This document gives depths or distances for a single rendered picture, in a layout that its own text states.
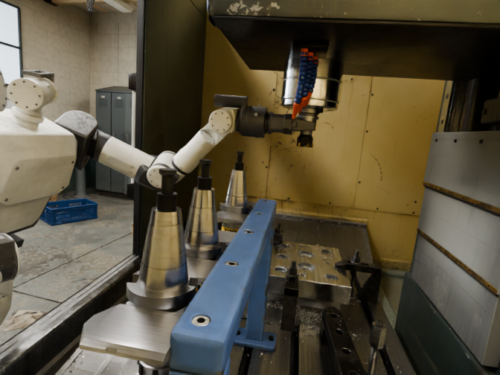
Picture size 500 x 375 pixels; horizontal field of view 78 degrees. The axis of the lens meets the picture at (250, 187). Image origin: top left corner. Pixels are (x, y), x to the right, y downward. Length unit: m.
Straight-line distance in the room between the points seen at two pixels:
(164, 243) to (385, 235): 1.87
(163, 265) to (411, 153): 1.84
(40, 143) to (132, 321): 0.64
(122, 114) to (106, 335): 5.68
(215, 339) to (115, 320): 0.08
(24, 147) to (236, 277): 0.62
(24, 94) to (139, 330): 0.66
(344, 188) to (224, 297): 1.73
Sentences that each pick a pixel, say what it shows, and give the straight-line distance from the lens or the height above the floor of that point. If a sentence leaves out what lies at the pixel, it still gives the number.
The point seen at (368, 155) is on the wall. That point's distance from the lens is 1.96.
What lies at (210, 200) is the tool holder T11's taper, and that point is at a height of 1.28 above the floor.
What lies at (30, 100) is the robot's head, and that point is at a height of 1.39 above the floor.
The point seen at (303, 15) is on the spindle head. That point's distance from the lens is 0.63.
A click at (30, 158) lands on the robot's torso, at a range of 0.83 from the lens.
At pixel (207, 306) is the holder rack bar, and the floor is 1.23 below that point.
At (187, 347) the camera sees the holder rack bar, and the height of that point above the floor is 1.22.
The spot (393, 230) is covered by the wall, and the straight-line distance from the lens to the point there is 2.08.
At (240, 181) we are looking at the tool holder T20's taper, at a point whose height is 1.27.
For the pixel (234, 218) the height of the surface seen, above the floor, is 1.22.
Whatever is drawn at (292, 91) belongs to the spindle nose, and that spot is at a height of 1.48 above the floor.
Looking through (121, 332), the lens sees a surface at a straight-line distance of 0.26.
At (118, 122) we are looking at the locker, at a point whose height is 1.35.
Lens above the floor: 1.36
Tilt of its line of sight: 10 degrees down
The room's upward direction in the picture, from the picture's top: 5 degrees clockwise
